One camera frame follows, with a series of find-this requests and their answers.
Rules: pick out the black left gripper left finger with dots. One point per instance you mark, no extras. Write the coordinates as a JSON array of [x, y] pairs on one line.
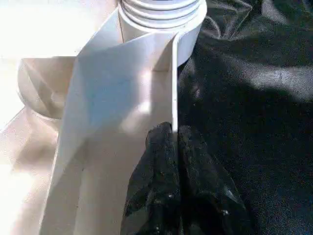
[[156, 191]]

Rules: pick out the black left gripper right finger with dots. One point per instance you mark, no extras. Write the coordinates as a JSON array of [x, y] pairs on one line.
[[207, 195]]

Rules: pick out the white plastic table top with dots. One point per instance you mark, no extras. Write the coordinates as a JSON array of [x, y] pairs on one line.
[[73, 122]]

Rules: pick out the white plastic table leg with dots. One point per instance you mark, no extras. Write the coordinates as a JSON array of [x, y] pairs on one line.
[[161, 14]]

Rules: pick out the black glossy mat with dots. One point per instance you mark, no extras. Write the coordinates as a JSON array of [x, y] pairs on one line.
[[244, 110]]

